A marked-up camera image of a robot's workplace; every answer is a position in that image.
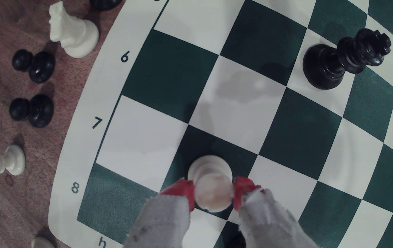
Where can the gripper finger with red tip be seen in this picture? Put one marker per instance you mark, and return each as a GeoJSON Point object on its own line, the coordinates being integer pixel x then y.
{"type": "Point", "coordinates": [162, 224]}
{"type": "Point", "coordinates": [269, 224]}

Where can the white chess rook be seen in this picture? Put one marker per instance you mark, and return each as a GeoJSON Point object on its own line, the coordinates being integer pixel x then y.
{"type": "Point", "coordinates": [212, 186]}

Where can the green and white chess mat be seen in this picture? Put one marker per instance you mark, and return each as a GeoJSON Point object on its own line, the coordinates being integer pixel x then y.
{"type": "Point", "coordinates": [286, 137]}

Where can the white chess piece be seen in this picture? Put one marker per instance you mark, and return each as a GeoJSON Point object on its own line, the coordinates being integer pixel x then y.
{"type": "Point", "coordinates": [41, 243]}

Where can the white chess pawn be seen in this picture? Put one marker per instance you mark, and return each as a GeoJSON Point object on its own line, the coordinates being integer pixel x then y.
{"type": "Point", "coordinates": [12, 161]}

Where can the black chess king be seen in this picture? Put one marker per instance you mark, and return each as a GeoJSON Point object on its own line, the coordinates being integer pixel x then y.
{"type": "Point", "coordinates": [324, 67]}

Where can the black chess pawn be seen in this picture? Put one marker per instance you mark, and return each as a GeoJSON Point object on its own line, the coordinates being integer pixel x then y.
{"type": "Point", "coordinates": [41, 67]}
{"type": "Point", "coordinates": [39, 111]}

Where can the white chess knight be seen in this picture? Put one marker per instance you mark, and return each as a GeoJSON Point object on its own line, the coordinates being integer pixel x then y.
{"type": "Point", "coordinates": [76, 34]}

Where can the black chess piece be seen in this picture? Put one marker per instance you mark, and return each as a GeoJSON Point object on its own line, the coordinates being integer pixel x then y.
{"type": "Point", "coordinates": [105, 3]}

